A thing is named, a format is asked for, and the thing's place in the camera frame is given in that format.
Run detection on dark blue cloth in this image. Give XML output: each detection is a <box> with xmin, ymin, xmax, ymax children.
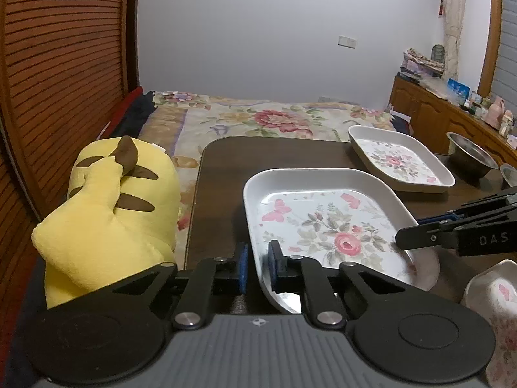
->
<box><xmin>389</xmin><ymin>114</ymin><xmax>413</xmax><ymax>133</ymax></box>

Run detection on pink kettle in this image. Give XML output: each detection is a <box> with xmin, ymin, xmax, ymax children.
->
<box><xmin>487</xmin><ymin>96</ymin><xmax>507</xmax><ymax>128</ymax></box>

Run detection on dark red folded clothes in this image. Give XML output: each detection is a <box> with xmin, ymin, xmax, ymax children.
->
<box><xmin>99</xmin><ymin>86</ymin><xmax>156</xmax><ymax>138</ymax></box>

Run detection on steel bowl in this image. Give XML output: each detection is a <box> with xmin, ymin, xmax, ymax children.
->
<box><xmin>500</xmin><ymin>163</ymin><xmax>517</xmax><ymax>190</ymax></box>
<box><xmin>446</xmin><ymin>132</ymin><xmax>499</xmax><ymax>178</ymax></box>

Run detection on white cup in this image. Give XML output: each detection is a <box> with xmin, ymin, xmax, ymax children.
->
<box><xmin>500</xmin><ymin>110</ymin><xmax>515</xmax><ymax>137</ymax></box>

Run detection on floral scalloped white bowl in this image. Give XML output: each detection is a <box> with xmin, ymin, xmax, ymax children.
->
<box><xmin>461</xmin><ymin>259</ymin><xmax>517</xmax><ymax>388</ymax></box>

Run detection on yellow plush toy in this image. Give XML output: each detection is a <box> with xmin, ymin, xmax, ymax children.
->
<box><xmin>32</xmin><ymin>135</ymin><xmax>181</xmax><ymax>310</ymax></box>

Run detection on grey window blind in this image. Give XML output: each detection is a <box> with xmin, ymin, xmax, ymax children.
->
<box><xmin>491</xmin><ymin>0</ymin><xmax>517</xmax><ymax>114</ymax></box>

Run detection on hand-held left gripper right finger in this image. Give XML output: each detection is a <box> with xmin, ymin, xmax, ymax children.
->
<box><xmin>267</xmin><ymin>240</ymin><xmax>406</xmax><ymax>330</ymax></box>

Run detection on wooden louvered wardrobe door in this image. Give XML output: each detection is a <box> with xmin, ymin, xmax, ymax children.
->
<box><xmin>0</xmin><ymin>0</ymin><xmax>142</xmax><ymax>284</ymax></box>

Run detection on floral blanket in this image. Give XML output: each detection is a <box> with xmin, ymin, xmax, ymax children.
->
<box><xmin>137</xmin><ymin>90</ymin><xmax>396</xmax><ymax>251</ymax></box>

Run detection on blue box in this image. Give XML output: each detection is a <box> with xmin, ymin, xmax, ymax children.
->
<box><xmin>448</xmin><ymin>79</ymin><xmax>470</xmax><ymax>102</ymax></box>

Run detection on wooden window frame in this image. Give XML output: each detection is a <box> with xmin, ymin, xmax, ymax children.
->
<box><xmin>477</xmin><ymin>0</ymin><xmax>503</xmax><ymax>95</ymax></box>

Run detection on stack of folded cloths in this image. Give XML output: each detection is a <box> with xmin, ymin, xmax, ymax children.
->
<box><xmin>398</xmin><ymin>48</ymin><xmax>446</xmax><ymax>79</ymax></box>

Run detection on large floral white plate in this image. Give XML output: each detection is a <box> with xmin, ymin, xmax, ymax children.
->
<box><xmin>243</xmin><ymin>168</ymin><xmax>441</xmax><ymax>315</ymax></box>

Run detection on cream curtain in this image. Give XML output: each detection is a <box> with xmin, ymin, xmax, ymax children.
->
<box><xmin>438</xmin><ymin>0</ymin><xmax>469</xmax><ymax>79</ymax></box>

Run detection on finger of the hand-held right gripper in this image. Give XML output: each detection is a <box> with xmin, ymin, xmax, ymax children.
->
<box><xmin>416</xmin><ymin>188</ymin><xmax>517</xmax><ymax>226</ymax></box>
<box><xmin>395</xmin><ymin>204</ymin><xmax>517</xmax><ymax>258</ymax></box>

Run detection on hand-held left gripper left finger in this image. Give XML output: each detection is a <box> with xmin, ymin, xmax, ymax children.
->
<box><xmin>109</xmin><ymin>242</ymin><xmax>248</xmax><ymax>331</ymax></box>

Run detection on wooden sideboard cabinet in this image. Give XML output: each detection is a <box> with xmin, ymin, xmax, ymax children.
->
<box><xmin>388</xmin><ymin>76</ymin><xmax>517</xmax><ymax>166</ymax></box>

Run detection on small floral white plate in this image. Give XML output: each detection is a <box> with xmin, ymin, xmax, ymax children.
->
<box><xmin>348</xmin><ymin>125</ymin><xmax>456</xmax><ymax>193</ymax></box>

